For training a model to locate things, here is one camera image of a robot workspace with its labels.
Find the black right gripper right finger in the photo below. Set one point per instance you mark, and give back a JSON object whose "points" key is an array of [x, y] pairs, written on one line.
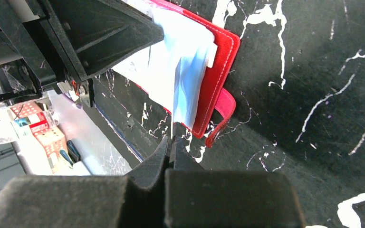
{"points": [[199, 198]]}

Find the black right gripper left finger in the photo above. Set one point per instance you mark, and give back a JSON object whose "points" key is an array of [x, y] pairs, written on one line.
{"points": [[134, 200]]}

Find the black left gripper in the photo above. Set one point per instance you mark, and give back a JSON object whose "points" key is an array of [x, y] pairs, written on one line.
{"points": [[35, 54]]}

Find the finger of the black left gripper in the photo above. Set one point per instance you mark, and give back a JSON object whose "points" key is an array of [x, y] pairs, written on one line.
{"points": [[91, 36]]}

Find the red leather card holder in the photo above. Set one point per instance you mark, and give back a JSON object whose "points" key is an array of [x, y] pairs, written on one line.
{"points": [[185, 72]]}

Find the red perforated basket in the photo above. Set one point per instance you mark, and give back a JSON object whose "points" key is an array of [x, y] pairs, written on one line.
{"points": [[41, 151]]}

